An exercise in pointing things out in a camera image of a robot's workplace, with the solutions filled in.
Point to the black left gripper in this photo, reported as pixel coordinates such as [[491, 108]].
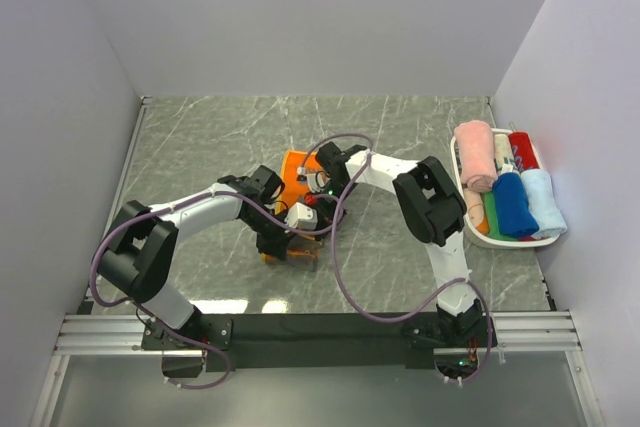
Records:
[[278, 244]]

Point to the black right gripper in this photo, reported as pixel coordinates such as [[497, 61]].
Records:
[[327, 217]]

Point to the grey orange giraffe towel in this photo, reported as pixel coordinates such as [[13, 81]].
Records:
[[294, 175]]

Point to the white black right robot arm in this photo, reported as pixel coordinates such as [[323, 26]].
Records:
[[433, 210]]

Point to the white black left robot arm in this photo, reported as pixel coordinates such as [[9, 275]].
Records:
[[136, 254]]

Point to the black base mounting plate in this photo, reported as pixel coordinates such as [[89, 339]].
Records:
[[335, 340]]

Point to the pink rolled towel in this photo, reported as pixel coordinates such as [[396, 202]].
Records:
[[475, 142]]

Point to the white towel basket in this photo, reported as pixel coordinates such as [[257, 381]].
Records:
[[486, 233]]

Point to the cream patterned rolled towel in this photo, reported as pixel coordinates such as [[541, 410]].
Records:
[[503, 155]]

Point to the green rolled towel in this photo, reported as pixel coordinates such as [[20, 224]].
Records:
[[491, 214]]

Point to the red rolled towel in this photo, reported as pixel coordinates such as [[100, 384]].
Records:
[[523, 151]]

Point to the dark blue rolled towel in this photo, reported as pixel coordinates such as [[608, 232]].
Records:
[[512, 208]]

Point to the light blue rolled towel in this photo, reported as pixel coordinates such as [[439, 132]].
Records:
[[542, 205]]

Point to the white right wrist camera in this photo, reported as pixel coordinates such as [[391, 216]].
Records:
[[314, 180]]

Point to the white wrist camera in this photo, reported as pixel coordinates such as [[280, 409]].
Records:
[[314, 180], [302, 216]]

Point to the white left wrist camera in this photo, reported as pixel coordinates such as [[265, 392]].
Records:
[[302, 216]]

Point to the aluminium frame rail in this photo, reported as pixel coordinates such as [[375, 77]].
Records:
[[517, 332]]

